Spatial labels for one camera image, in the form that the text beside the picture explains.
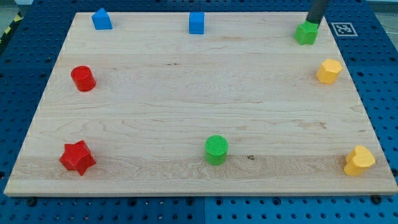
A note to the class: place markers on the green star block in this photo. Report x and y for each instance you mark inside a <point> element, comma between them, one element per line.
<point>306,33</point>

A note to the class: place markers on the yellow heart block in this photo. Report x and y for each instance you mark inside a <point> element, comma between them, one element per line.
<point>358,161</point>

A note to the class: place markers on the red cylinder block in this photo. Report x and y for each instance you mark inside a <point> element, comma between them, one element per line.
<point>83,78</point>

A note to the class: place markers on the white fiducial marker tag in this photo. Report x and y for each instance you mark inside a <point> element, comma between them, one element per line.
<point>344,29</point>

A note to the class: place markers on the yellow hexagon block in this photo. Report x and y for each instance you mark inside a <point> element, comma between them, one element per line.
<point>329,71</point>

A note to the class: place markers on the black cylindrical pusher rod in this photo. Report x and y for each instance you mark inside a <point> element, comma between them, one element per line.
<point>317,11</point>

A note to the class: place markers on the wooden board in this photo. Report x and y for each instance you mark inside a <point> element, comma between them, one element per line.
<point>161,93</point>

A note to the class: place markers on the red star block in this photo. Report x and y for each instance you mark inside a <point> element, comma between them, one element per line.
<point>77,157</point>

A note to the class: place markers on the blue cube block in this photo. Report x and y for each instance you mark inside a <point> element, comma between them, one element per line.
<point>196,23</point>

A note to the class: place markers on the blue pentagon block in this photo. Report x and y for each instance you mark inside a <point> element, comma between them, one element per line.
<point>101,20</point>

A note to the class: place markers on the green cylinder block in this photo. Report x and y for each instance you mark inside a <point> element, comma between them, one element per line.
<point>216,150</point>

